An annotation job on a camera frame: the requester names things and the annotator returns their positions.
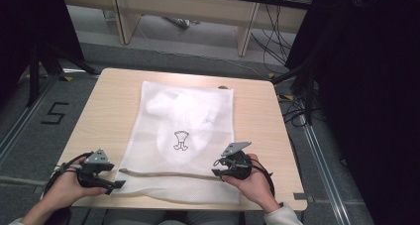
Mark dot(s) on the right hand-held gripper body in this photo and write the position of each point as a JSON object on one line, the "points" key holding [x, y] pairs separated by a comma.
{"points": [[239, 165]]}

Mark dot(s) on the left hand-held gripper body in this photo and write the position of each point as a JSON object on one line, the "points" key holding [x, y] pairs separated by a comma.
{"points": [[95, 162]]}

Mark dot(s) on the white mesh laundry bag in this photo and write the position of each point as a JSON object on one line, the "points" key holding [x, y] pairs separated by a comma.
{"points": [[148, 126]]}

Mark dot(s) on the person's right hand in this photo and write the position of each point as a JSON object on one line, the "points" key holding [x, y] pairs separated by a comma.
{"points": [[254, 188]]}

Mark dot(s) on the person's left hand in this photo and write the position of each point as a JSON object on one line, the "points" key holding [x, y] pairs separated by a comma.
{"points": [[67, 188]]}

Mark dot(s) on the person's grey clothing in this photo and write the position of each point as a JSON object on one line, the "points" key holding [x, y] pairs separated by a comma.
{"points": [[138, 217]]}

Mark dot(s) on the white garment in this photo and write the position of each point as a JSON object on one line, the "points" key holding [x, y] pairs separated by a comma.
{"points": [[185, 109]]}

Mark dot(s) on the grey tape strip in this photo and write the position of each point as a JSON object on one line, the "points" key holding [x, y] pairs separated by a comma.
{"points": [[302, 196]]}

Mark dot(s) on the black metal stand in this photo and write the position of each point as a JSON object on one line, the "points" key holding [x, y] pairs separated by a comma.
{"points": [[308, 86], [33, 73]]}

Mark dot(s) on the black curtain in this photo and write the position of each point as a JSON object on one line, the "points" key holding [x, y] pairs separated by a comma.
{"points": [[373, 102], [29, 26]]}

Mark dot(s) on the light wooden desk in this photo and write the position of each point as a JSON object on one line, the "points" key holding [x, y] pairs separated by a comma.
{"points": [[185, 7]]}

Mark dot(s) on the metal floor rail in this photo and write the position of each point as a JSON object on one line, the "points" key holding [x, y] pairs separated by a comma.
{"points": [[23, 122], [322, 165]]}

